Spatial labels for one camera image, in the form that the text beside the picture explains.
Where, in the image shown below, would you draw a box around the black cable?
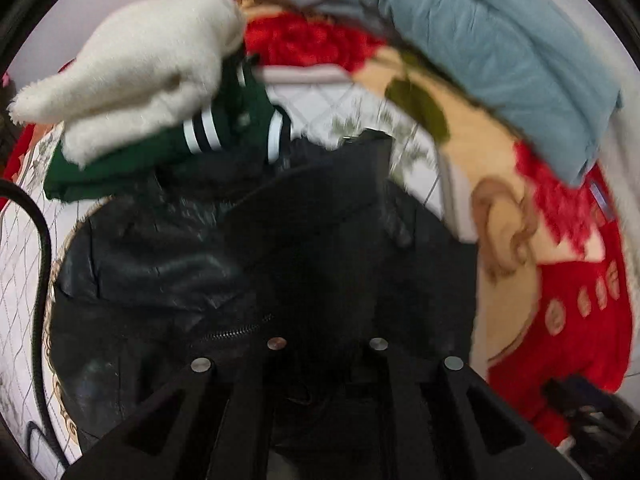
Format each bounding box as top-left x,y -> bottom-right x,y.
0,179 -> 72,470

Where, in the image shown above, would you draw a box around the blue-grey folded duvet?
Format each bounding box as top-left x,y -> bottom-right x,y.
277,0 -> 620,186

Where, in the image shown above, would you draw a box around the small blue rectangular object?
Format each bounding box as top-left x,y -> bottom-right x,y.
589,180 -> 615,222

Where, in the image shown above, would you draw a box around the green varsity jacket striped cuffs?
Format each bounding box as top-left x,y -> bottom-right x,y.
43,53 -> 292,203

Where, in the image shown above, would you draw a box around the red floral blanket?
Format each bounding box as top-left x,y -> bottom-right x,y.
0,0 -> 634,449

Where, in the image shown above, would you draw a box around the white fluffy folded garment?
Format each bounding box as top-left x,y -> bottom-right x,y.
8,0 -> 246,167

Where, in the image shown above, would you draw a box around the black leather jacket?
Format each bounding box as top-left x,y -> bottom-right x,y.
50,131 -> 477,479

